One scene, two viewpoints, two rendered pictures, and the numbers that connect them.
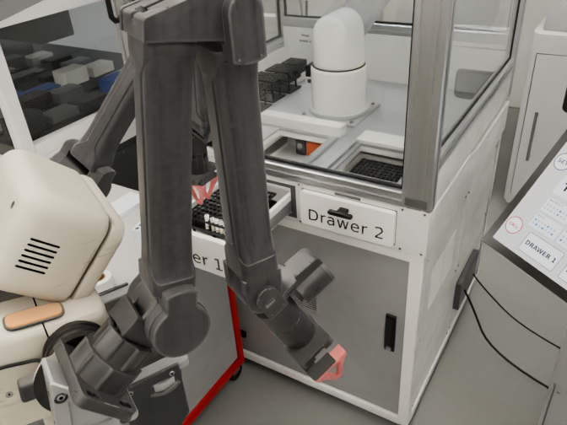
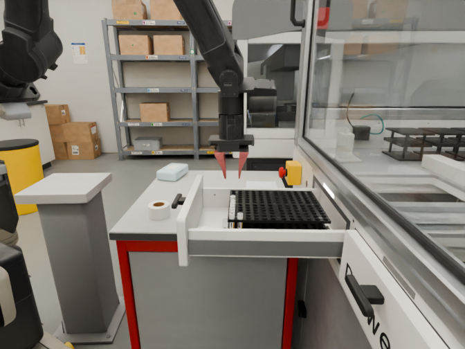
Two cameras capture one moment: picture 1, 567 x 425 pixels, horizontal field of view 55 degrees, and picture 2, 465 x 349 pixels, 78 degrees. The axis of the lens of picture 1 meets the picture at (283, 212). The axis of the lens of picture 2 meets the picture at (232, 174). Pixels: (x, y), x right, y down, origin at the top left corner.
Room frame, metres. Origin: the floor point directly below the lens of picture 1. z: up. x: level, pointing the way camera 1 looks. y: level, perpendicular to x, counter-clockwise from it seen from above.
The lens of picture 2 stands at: (0.94, -0.34, 1.18)
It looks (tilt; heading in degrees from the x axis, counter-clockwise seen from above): 18 degrees down; 58
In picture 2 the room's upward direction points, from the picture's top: straight up
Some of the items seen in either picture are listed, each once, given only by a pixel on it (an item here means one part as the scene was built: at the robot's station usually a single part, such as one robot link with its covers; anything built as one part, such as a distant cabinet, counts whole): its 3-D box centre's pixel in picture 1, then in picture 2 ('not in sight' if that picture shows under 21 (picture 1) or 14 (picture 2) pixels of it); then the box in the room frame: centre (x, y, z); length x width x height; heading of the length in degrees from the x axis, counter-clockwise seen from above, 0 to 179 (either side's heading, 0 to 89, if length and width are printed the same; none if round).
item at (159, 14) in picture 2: not in sight; (167, 13); (2.56, 4.06, 2.11); 0.41 x 0.32 x 0.28; 150
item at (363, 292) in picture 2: (342, 212); (367, 294); (1.27, -0.16, 0.91); 0.07 x 0.04 x 0.01; 57
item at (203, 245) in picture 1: (188, 247); (193, 212); (1.20, 0.26, 0.87); 0.29 x 0.02 x 0.11; 57
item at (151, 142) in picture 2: not in sight; (148, 143); (2.18, 4.26, 0.22); 0.40 x 0.30 x 0.17; 150
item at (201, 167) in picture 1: (197, 163); (231, 129); (1.28, 0.21, 1.08); 0.10 x 0.07 x 0.07; 147
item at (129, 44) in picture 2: not in sight; (136, 47); (2.15, 4.29, 1.66); 0.41 x 0.32 x 0.28; 150
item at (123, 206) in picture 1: (125, 204); (261, 186); (1.63, 0.54, 0.77); 0.13 x 0.09 x 0.02; 144
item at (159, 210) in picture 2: (99, 282); (159, 210); (1.19, 0.52, 0.78); 0.07 x 0.07 x 0.04
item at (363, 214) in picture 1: (346, 217); (383, 313); (1.29, -0.18, 0.87); 0.29 x 0.02 x 0.11; 57
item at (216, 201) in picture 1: (232, 212); (273, 215); (1.36, 0.15, 0.87); 0.22 x 0.18 x 0.06; 147
